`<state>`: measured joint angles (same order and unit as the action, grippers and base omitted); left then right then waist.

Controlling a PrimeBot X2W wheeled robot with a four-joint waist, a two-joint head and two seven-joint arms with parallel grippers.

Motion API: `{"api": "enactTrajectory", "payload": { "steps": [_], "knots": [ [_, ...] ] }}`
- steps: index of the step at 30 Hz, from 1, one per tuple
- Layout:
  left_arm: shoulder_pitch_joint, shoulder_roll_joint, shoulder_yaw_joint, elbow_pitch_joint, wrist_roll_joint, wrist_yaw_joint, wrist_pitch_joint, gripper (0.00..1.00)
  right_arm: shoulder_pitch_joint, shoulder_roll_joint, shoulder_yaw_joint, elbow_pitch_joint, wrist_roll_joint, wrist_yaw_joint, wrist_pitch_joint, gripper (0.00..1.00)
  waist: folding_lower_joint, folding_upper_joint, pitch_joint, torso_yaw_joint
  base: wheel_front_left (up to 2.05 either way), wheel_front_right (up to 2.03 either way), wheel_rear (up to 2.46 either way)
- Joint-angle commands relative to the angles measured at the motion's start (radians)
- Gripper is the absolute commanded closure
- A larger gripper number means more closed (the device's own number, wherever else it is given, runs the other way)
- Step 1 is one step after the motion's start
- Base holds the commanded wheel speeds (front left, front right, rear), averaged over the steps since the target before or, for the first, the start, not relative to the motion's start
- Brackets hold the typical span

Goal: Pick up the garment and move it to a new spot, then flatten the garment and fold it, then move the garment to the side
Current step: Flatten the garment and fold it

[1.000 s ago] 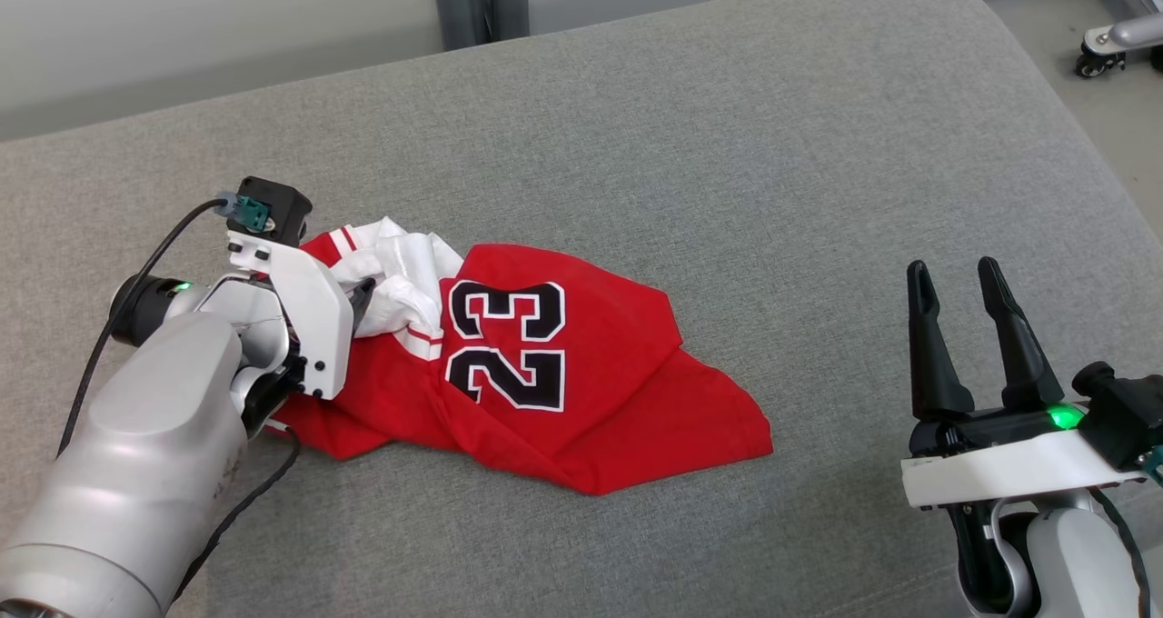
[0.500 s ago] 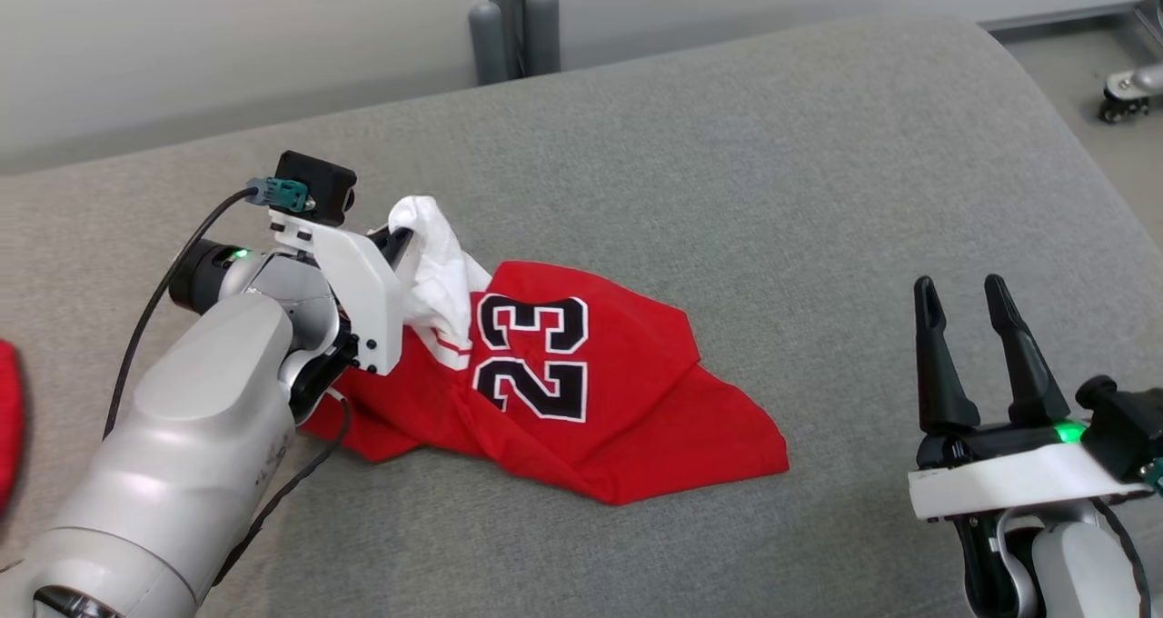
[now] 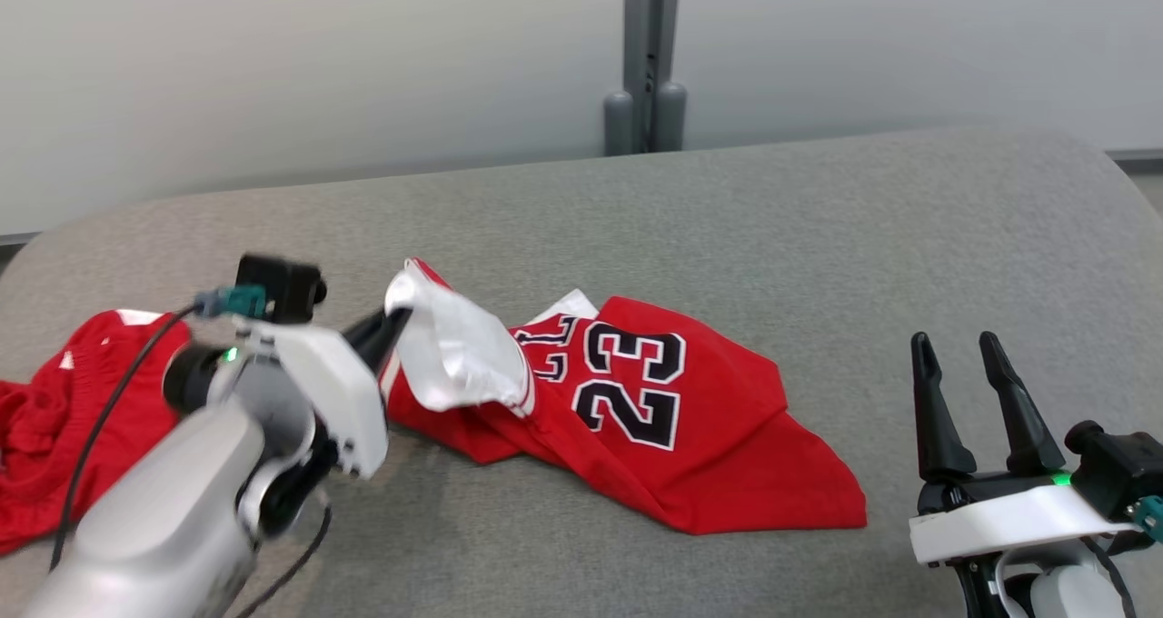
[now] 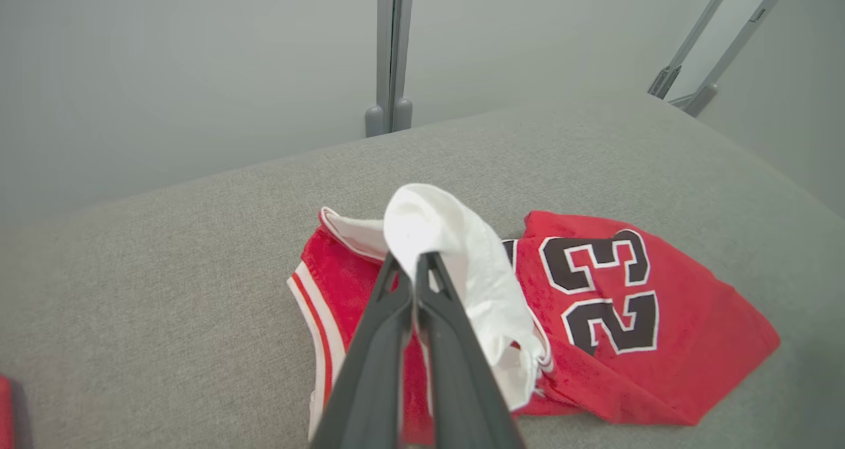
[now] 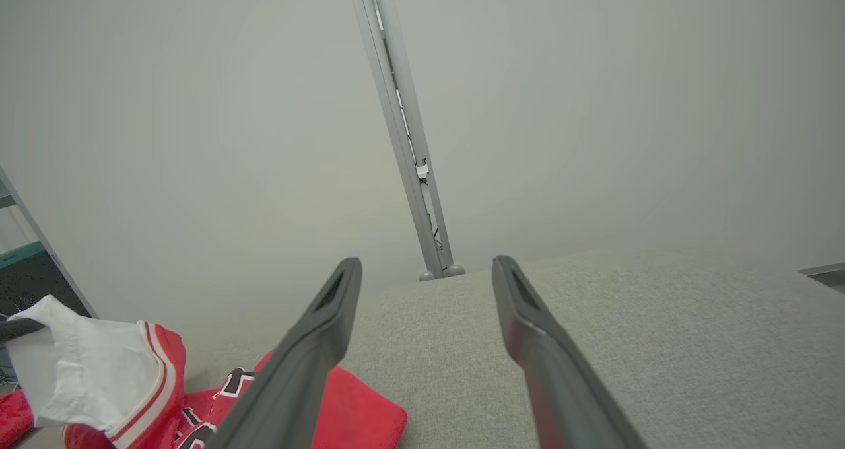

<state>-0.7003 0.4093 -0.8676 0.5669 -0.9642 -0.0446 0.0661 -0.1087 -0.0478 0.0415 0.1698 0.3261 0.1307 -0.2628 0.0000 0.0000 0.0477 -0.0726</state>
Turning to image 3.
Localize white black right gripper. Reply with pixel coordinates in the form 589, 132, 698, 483
909, 331, 1137, 566

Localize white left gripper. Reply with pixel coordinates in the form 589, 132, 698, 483
234, 309, 414, 480

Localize red basketball jersey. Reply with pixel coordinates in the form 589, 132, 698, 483
377, 257, 869, 537

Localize red shorts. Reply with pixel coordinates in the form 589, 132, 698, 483
0, 309, 194, 555

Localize grey baseboard strip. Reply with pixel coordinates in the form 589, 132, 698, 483
1104, 149, 1163, 174

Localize grey cylinder bumper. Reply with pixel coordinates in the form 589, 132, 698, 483
603, 91, 635, 157
654, 80, 688, 153

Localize teal left camera connector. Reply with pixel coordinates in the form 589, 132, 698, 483
193, 285, 269, 321

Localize teal camera connector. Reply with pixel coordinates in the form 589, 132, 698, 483
193, 285, 269, 321
1127, 497, 1163, 543

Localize teal right camera connector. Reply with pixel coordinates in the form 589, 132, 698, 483
1127, 497, 1163, 543

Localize black left camera cable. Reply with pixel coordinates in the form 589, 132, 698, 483
50, 302, 199, 572

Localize grey metal post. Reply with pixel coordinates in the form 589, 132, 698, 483
622, 0, 682, 154

